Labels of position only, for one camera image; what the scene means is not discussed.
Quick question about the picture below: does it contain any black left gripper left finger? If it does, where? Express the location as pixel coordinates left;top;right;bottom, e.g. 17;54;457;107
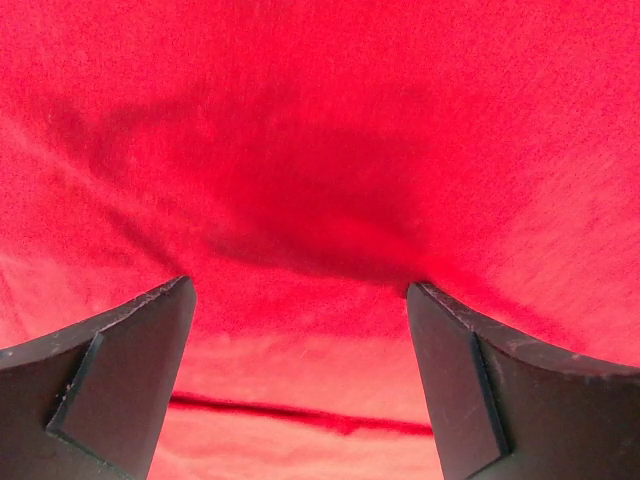
1;276;196;480

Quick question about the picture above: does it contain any red t shirt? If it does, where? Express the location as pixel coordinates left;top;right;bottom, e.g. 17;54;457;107
1;1;639;479

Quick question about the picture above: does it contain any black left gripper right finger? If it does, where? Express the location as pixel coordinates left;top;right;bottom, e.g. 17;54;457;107
407;283;639;480

